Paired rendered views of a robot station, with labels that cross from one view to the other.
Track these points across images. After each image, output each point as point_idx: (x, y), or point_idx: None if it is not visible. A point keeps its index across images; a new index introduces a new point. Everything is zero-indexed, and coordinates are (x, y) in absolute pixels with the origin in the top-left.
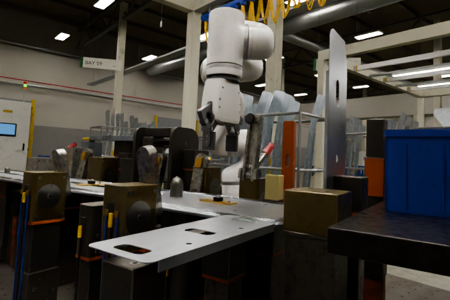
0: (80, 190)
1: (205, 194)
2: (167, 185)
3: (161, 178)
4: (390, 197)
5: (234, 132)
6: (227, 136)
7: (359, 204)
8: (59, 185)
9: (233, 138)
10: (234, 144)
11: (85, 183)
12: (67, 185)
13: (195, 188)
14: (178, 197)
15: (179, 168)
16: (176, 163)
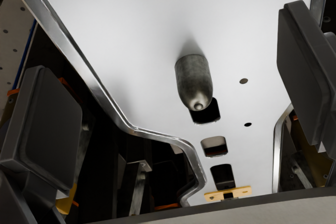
0: (280, 162)
1: (93, 71)
2: (116, 170)
3: (125, 188)
4: None
5: (24, 186)
6: (68, 178)
7: None
8: (327, 162)
9: (43, 148)
10: (44, 101)
11: (237, 194)
12: (305, 168)
13: (82, 129)
14: (196, 54)
15: (83, 209)
16: (94, 219)
